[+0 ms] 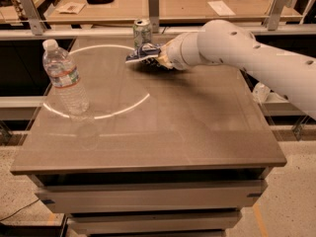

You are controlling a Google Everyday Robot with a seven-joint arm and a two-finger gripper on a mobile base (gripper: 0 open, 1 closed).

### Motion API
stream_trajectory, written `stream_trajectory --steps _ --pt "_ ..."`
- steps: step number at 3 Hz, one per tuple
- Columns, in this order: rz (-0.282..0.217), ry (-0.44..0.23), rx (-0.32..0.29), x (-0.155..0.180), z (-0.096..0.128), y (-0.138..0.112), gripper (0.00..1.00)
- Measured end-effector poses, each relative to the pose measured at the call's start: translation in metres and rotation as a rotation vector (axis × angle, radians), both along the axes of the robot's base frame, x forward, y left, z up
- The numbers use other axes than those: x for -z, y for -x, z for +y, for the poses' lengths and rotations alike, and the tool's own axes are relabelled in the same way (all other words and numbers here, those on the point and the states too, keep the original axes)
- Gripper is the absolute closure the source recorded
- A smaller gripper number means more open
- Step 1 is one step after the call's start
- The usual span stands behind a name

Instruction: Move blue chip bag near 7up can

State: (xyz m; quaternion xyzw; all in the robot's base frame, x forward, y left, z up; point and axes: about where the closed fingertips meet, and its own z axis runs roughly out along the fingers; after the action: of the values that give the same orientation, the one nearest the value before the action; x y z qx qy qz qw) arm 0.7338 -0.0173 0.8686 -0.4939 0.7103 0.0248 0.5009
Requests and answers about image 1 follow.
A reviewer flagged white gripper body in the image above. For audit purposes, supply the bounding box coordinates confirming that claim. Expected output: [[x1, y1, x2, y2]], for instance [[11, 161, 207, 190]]
[[166, 34, 190, 70]]

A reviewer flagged cabinet drawer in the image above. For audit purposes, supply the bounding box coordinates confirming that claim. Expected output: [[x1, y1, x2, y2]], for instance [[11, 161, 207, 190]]
[[36, 180, 267, 213], [68, 211, 241, 235]]

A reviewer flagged metal bracket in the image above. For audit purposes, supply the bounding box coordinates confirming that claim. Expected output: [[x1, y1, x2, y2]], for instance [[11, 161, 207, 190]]
[[264, 0, 287, 31], [20, 0, 46, 36], [148, 0, 160, 34]]

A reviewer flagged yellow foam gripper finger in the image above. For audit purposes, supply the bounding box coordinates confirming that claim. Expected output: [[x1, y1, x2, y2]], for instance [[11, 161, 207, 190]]
[[155, 56, 173, 69], [159, 40, 173, 53]]

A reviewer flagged clear plastic water bottle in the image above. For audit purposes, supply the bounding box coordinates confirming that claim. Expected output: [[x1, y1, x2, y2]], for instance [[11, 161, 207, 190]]
[[42, 39, 89, 116]]

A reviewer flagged black object on desk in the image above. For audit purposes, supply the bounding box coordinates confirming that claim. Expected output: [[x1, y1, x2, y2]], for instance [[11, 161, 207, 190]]
[[86, 0, 115, 5]]

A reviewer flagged lower cabinet drawer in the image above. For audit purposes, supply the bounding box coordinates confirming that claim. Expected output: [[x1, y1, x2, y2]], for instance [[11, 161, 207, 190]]
[[68, 211, 241, 235]]

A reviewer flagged white envelope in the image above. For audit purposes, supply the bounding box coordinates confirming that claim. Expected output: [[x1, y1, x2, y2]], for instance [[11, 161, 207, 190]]
[[208, 1, 235, 16]]

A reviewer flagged green 7up can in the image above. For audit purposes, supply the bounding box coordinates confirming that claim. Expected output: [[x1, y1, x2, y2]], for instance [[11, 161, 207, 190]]
[[133, 19, 152, 48]]

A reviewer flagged blue chip bag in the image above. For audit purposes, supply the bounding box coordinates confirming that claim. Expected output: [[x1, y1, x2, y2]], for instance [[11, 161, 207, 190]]
[[125, 42, 161, 67]]

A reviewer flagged right metal bracket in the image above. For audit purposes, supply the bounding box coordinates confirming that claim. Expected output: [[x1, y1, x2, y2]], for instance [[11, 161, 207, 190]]
[[264, 0, 287, 31]]

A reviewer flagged brown paper packet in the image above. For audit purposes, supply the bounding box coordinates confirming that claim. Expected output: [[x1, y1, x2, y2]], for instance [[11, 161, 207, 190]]
[[57, 2, 85, 15]]

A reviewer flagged middle metal bracket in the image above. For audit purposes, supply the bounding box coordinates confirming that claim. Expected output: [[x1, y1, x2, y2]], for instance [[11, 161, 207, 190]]
[[148, 0, 160, 34]]

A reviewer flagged left metal bracket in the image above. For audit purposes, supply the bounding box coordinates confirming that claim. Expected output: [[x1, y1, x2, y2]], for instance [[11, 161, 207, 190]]
[[20, 0, 46, 36]]

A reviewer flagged upper cabinet drawer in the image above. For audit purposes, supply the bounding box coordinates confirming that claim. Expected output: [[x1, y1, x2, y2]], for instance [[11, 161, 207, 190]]
[[36, 180, 267, 213]]

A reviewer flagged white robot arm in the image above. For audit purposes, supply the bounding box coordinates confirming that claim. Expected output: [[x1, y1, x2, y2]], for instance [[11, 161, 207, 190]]
[[158, 20, 316, 119]]

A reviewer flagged black floor cable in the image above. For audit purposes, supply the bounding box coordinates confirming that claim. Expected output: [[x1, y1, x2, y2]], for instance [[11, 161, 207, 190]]
[[0, 198, 40, 223]]

